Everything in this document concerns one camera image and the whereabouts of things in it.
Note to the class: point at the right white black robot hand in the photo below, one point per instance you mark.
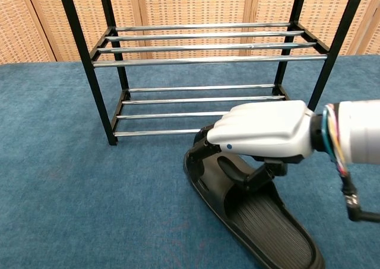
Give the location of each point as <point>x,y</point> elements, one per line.
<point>267,129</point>

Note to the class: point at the black rubber slide sandal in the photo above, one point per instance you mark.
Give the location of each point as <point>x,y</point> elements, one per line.
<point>261,221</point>

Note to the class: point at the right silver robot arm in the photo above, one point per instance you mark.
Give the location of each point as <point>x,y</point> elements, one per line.
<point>362,132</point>

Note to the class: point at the black shoe rack chrome bars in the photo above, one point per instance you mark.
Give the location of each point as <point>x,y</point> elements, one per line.
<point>178,61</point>

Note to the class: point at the wicker folding screen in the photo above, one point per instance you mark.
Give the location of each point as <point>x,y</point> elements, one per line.
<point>193,7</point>

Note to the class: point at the blue carpet table cover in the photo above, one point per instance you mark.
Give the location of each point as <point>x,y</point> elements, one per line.
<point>59,162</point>

